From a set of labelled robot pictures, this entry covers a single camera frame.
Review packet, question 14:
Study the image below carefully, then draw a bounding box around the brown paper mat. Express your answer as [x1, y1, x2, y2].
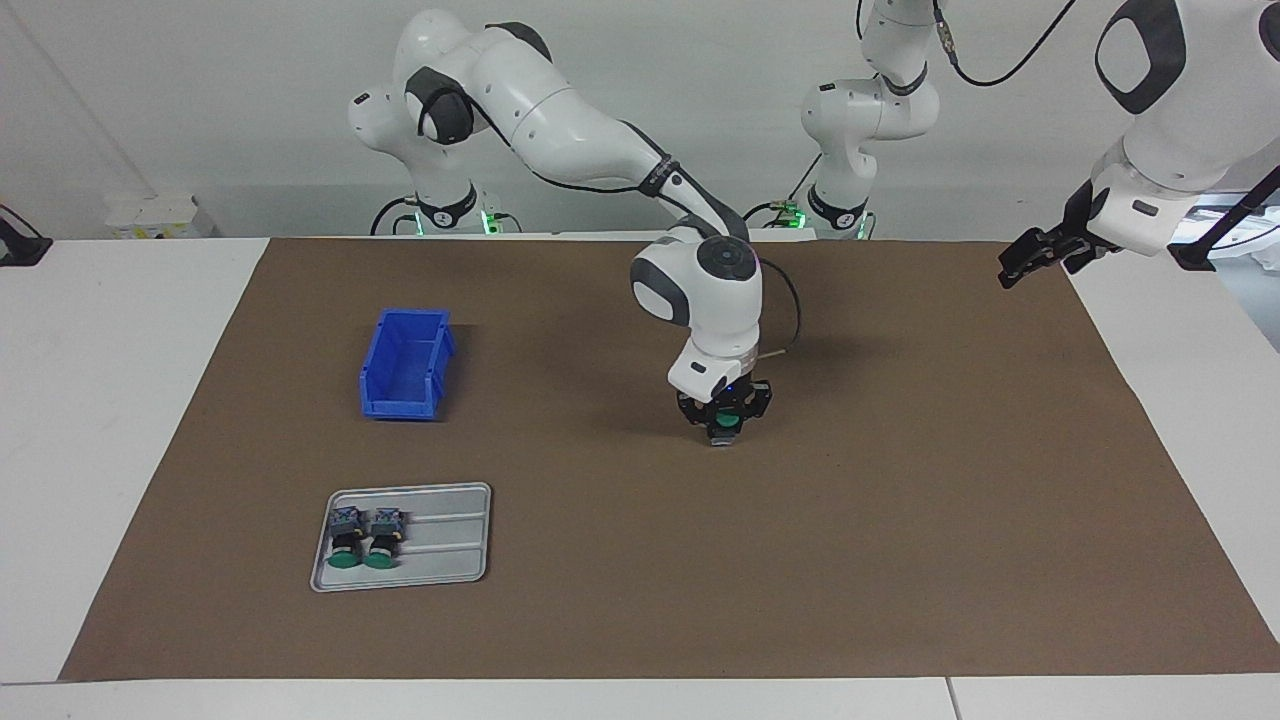
[58, 238, 1280, 683]

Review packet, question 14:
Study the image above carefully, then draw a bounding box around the grey metal tray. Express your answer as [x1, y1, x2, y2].
[310, 482, 493, 593]

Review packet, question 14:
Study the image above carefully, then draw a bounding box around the blue plastic bin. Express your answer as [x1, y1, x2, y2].
[359, 309, 456, 421]

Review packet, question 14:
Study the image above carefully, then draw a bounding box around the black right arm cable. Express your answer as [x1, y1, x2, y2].
[470, 95, 803, 353]

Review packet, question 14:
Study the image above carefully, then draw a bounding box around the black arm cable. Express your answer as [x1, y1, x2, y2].
[938, 0, 1079, 87]
[470, 95, 803, 353]

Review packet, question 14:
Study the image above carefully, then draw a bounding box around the black camera stand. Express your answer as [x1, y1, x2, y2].
[1168, 165, 1280, 273]

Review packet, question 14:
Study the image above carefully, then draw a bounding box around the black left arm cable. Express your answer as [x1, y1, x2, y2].
[938, 0, 1079, 87]

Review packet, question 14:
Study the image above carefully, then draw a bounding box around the black base cable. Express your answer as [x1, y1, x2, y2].
[737, 150, 826, 229]
[370, 195, 421, 237]

